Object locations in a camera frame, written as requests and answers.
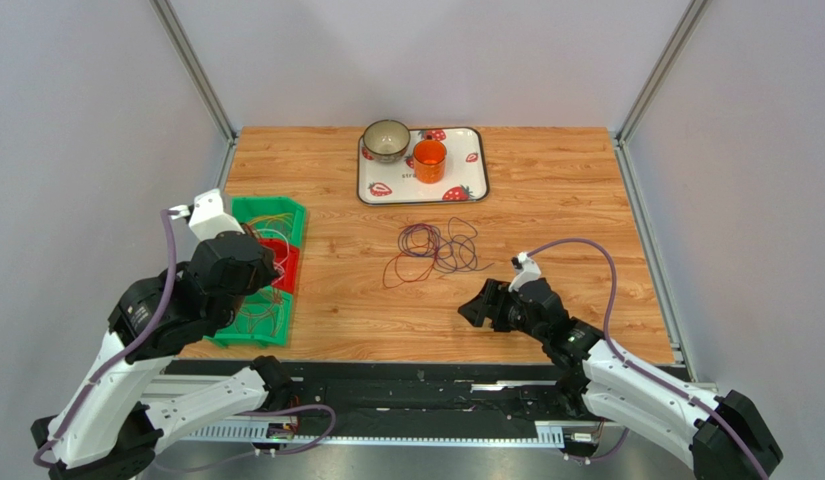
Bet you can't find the yellow thin cable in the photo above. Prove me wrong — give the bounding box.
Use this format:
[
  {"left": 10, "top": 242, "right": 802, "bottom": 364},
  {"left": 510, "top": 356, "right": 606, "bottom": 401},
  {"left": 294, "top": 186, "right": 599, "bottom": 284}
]
[{"left": 245, "top": 211, "right": 297, "bottom": 234}]

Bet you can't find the blue thin cable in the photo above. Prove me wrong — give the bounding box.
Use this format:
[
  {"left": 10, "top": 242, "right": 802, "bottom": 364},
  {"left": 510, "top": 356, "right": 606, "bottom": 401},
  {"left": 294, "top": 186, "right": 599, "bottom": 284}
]
[{"left": 396, "top": 216, "right": 494, "bottom": 274}]

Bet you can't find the orange translucent cup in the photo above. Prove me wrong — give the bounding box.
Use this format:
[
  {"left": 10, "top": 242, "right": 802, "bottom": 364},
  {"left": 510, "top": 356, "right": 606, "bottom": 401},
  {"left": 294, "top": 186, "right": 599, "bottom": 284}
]
[{"left": 413, "top": 138, "right": 447, "bottom": 184}]

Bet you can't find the green bin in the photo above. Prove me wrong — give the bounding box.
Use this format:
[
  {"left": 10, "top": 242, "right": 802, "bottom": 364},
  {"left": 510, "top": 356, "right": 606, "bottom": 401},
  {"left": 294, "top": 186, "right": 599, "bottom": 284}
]
[
  {"left": 206, "top": 287, "right": 294, "bottom": 348},
  {"left": 231, "top": 196, "right": 307, "bottom": 248}
]

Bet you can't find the green bin far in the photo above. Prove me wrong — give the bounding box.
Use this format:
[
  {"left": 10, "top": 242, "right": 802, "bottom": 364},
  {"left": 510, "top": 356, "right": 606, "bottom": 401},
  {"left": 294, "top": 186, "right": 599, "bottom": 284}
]
[{"left": 231, "top": 196, "right": 307, "bottom": 248}]

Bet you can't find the green bin near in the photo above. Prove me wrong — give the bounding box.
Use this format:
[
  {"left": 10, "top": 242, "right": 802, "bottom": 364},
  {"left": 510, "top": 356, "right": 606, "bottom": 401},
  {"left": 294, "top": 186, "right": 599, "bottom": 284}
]
[{"left": 206, "top": 287, "right": 294, "bottom": 348}]

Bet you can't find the strawberry pattern white tray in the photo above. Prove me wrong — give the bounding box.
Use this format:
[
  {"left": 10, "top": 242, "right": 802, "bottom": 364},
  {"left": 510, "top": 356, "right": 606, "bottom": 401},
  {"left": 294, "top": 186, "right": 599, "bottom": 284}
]
[{"left": 357, "top": 127, "right": 490, "bottom": 206}]

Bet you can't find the red bin middle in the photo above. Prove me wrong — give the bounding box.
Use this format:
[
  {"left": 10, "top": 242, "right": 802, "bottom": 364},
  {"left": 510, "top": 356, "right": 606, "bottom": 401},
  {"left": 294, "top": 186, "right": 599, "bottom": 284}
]
[{"left": 259, "top": 238, "right": 300, "bottom": 294}]

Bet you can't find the slotted white cable duct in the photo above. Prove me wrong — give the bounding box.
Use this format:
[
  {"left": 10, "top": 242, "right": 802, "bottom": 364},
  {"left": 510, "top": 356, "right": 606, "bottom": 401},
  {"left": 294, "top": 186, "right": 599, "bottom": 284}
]
[{"left": 185, "top": 416, "right": 566, "bottom": 449}]

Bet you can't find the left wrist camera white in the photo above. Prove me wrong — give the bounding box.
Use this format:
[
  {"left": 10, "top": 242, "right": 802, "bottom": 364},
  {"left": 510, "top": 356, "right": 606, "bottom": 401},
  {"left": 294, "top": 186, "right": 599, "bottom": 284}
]
[{"left": 164, "top": 188, "right": 245, "bottom": 241}]

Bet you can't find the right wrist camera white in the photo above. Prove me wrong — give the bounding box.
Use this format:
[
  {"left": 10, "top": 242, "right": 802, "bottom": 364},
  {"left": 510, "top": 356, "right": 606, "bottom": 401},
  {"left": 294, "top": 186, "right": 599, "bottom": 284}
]
[{"left": 508, "top": 252, "right": 541, "bottom": 292}]

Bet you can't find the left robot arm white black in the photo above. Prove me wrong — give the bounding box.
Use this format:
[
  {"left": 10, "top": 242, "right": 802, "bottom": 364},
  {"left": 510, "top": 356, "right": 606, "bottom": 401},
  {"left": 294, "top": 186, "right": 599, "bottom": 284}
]
[{"left": 31, "top": 232, "right": 292, "bottom": 479}]

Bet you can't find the beige ceramic bowl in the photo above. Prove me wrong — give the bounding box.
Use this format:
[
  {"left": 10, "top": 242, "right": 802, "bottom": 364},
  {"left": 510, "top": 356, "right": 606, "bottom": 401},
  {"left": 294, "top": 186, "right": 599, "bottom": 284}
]
[{"left": 361, "top": 119, "right": 411, "bottom": 163}]

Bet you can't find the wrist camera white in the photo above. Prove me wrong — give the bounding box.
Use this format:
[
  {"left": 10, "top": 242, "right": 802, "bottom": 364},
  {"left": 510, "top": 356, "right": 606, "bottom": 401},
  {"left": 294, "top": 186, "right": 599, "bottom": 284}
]
[
  {"left": 508, "top": 252, "right": 541, "bottom": 292},
  {"left": 164, "top": 188, "right": 245, "bottom": 241}
]

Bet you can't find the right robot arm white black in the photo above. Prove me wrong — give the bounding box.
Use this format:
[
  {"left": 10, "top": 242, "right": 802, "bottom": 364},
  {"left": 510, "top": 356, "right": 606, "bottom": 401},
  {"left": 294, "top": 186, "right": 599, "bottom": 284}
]
[{"left": 458, "top": 279, "right": 784, "bottom": 479}]

